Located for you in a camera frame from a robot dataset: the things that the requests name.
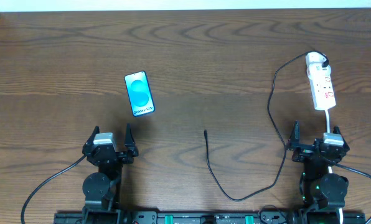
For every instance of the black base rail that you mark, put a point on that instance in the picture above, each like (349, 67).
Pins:
(173, 218)

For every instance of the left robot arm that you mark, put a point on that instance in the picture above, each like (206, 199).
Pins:
(102, 188)

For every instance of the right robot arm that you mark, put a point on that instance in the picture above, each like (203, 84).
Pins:
(323, 191)

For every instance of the blue Galaxy smartphone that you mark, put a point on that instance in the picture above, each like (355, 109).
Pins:
(139, 93)

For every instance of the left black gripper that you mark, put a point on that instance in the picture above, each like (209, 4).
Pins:
(111, 154)

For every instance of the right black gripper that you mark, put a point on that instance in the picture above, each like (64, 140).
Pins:
(316, 149)

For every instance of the white power strip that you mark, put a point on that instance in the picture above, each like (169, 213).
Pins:
(322, 93)

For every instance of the white USB charger plug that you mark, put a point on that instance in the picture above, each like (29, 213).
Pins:
(317, 65)

